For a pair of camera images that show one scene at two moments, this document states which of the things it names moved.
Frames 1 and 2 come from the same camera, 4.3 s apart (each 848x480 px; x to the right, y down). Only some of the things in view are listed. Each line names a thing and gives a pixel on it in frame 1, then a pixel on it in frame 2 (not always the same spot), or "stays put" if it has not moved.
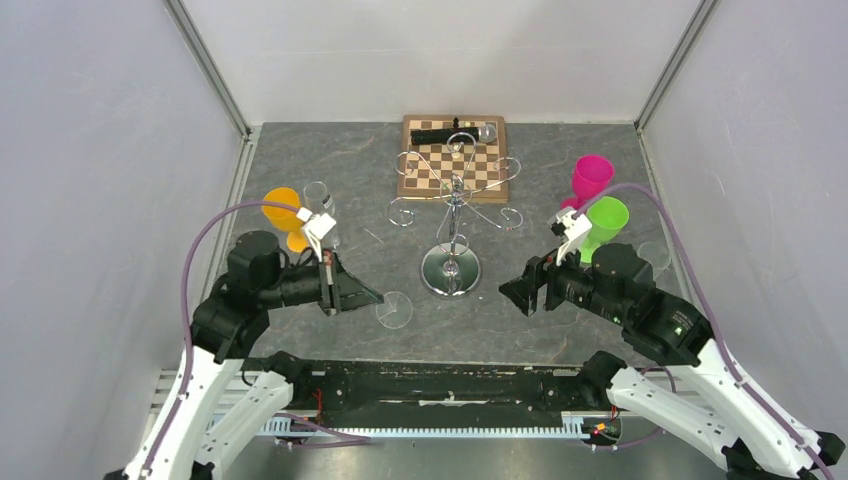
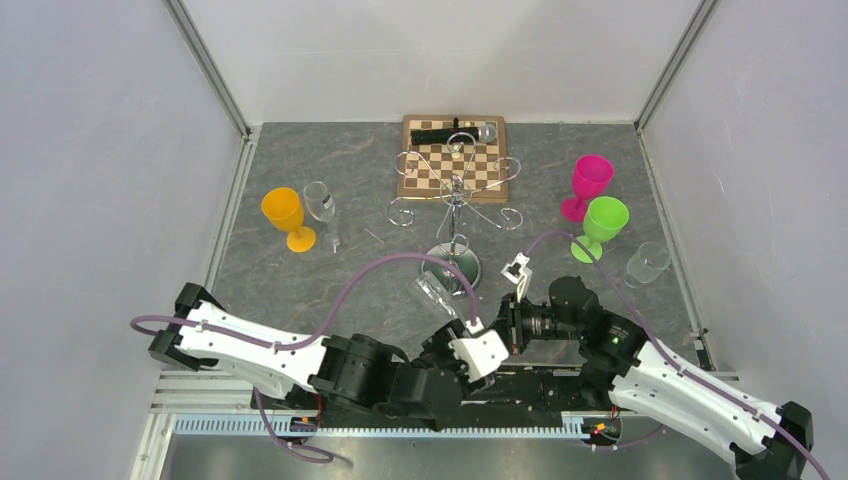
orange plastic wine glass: x=286 y=219 stays put
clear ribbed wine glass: x=396 y=310 to x=436 y=306
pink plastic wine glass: x=591 y=174 stays put
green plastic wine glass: x=609 y=216 stays put
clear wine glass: x=318 y=199 stays put
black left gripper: x=340 y=289 to x=440 y=341
